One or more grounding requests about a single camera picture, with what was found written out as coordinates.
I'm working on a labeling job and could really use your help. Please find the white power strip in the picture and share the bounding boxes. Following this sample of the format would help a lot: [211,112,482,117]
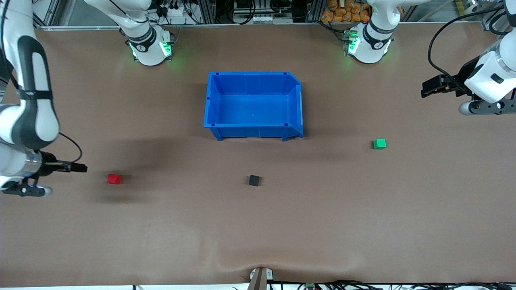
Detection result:
[155,0,186,17]

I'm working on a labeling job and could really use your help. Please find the orange snack bags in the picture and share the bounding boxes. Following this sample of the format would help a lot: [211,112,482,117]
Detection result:
[320,0,371,23]

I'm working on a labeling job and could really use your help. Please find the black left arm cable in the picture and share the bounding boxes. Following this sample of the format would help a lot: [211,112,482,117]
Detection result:
[427,6,508,86]

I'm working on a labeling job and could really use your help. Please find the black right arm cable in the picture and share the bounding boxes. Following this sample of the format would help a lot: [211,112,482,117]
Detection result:
[58,132,83,164]

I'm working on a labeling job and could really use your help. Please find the aluminium frame profile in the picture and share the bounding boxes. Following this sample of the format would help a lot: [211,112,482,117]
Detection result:
[32,0,61,29]
[482,8,509,33]

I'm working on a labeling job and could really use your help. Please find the grey socket strip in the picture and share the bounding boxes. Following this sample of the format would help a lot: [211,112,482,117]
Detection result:
[237,14,291,24]

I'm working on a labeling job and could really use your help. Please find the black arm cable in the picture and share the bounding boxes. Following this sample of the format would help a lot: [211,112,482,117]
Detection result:
[427,6,508,86]
[58,132,83,164]

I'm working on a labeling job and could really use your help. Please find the metal table edge clamp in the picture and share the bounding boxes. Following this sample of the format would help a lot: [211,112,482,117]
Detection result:
[248,267,275,290]

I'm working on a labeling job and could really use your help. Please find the black cable bundle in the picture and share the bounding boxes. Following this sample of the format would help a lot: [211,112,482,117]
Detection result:
[278,280,516,290]

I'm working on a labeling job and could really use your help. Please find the blue plastic storage bin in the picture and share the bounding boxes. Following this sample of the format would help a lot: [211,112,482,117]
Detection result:
[204,72,304,141]

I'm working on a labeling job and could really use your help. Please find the aluminium frame post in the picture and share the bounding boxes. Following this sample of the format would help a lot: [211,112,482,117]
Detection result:
[198,0,216,25]

